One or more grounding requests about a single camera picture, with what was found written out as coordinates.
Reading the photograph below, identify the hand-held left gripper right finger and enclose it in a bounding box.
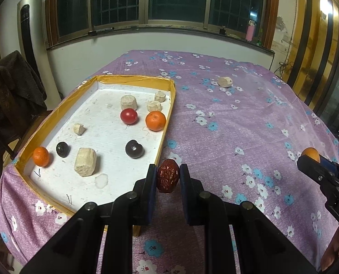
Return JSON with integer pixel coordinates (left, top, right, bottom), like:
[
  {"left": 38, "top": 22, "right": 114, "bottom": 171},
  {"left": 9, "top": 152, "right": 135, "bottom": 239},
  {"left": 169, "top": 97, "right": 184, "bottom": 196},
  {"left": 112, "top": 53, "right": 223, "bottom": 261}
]
[{"left": 179, "top": 164, "right": 321, "bottom": 274}]

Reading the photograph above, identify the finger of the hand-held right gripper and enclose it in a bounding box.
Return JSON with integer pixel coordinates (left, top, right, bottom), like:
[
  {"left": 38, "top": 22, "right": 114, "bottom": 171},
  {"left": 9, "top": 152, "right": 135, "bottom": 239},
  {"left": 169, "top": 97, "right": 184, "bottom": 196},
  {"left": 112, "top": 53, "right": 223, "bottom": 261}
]
[
  {"left": 319, "top": 155, "right": 339, "bottom": 177},
  {"left": 297, "top": 155, "right": 339, "bottom": 190}
]

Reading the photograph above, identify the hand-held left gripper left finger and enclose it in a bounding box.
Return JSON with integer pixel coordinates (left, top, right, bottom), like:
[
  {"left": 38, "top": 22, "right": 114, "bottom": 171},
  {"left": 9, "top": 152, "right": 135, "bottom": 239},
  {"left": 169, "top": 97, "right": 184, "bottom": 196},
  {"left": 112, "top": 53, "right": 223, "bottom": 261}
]
[{"left": 20, "top": 164, "right": 159, "bottom": 274}]

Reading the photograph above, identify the small orange tangerine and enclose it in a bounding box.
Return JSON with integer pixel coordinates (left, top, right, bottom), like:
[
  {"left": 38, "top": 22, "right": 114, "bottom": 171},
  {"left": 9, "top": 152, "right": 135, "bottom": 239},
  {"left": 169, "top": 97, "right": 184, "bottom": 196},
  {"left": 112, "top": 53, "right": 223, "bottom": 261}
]
[{"left": 302, "top": 147, "right": 321, "bottom": 162}]

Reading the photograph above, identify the red jujube date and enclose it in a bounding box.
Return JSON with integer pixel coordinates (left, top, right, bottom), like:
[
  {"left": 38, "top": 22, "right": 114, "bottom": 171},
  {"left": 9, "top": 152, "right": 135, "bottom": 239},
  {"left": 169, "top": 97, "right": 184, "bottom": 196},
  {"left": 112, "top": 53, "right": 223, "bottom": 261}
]
[{"left": 157, "top": 159, "right": 180, "bottom": 194}]

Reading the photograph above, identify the dark purple plum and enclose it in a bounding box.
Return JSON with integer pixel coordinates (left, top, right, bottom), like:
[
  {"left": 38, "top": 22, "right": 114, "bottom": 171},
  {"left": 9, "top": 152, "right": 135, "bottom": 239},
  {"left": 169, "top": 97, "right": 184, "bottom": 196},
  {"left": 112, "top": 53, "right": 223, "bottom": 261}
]
[
  {"left": 56, "top": 142, "right": 70, "bottom": 158},
  {"left": 125, "top": 140, "right": 144, "bottom": 159}
]

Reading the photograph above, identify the yellow-rimmed white tray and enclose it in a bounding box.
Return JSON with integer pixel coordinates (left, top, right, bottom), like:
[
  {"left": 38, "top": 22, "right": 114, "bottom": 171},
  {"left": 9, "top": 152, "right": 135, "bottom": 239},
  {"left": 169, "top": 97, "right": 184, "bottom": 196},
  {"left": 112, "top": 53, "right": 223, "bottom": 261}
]
[{"left": 14, "top": 75, "right": 177, "bottom": 237}]

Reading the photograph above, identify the large orange tangerine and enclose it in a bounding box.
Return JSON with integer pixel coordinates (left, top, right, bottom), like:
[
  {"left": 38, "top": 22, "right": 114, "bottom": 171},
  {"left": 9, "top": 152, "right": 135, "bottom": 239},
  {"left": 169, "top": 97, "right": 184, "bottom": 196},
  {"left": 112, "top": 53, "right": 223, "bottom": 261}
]
[{"left": 145, "top": 111, "right": 167, "bottom": 132}]

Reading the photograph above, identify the red tomato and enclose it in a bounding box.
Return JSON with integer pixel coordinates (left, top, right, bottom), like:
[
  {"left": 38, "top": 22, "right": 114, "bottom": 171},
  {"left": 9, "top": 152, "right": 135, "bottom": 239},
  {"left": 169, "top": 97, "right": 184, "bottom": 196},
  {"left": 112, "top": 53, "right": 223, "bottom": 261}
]
[{"left": 120, "top": 108, "right": 138, "bottom": 125}]

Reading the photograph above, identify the medium orange tangerine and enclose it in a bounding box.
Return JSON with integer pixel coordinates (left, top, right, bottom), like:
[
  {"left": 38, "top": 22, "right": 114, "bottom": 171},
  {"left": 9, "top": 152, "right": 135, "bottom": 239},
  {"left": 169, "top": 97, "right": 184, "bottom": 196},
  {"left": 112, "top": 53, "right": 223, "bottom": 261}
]
[{"left": 33, "top": 147, "right": 50, "bottom": 167}]

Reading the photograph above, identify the person's right hand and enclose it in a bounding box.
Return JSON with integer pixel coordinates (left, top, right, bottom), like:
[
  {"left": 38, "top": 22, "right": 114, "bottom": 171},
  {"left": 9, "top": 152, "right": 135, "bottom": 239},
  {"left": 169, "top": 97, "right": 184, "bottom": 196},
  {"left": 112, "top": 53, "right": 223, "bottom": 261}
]
[{"left": 321, "top": 225, "right": 339, "bottom": 271}]

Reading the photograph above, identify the purple floral blanket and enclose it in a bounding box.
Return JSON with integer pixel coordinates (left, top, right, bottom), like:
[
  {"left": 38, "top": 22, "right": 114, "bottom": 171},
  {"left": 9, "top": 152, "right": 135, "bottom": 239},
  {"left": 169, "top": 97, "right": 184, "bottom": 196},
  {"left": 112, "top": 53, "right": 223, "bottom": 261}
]
[{"left": 0, "top": 49, "right": 339, "bottom": 274}]

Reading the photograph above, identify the glass door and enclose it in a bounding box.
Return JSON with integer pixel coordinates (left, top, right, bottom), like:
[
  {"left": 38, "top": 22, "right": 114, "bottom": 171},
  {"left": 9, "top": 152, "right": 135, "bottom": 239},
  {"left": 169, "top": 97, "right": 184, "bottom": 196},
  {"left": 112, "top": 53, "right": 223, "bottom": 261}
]
[{"left": 315, "top": 6, "right": 339, "bottom": 137}]

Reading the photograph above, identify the wooden chair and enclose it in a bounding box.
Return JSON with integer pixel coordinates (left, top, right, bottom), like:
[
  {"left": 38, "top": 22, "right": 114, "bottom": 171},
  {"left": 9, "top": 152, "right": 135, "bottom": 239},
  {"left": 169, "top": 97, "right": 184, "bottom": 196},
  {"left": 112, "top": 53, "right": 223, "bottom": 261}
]
[{"left": 1, "top": 111, "right": 52, "bottom": 160}]

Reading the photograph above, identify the pink water bottle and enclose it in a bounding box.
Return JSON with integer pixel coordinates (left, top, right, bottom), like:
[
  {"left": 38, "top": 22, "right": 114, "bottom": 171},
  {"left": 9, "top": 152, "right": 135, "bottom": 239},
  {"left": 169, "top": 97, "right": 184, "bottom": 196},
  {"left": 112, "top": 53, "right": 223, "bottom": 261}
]
[{"left": 245, "top": 20, "right": 256, "bottom": 42}]

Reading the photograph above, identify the chair with dark coat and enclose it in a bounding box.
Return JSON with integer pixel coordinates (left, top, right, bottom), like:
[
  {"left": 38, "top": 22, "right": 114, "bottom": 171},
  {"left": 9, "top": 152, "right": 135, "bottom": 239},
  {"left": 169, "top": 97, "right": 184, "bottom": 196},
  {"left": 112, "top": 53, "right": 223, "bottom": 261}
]
[{"left": 0, "top": 50, "right": 47, "bottom": 183}]

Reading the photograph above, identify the tower air conditioner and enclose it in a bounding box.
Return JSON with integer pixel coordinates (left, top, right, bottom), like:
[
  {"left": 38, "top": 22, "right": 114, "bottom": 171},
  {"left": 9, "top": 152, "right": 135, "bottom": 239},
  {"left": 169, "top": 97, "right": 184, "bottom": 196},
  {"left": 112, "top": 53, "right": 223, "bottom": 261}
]
[{"left": 17, "top": 0, "right": 49, "bottom": 80}]

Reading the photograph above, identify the black cable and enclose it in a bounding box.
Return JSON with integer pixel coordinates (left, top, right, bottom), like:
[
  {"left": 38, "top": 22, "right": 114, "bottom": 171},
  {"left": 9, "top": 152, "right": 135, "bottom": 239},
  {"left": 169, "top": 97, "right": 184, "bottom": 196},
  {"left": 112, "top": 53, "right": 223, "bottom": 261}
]
[{"left": 276, "top": 54, "right": 291, "bottom": 77}]

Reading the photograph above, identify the barred window wooden frame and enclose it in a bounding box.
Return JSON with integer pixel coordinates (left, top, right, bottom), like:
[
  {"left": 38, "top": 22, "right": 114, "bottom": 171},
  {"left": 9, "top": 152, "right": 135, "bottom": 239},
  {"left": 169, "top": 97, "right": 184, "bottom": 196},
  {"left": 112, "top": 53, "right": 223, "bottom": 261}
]
[{"left": 45, "top": 0, "right": 281, "bottom": 49}]

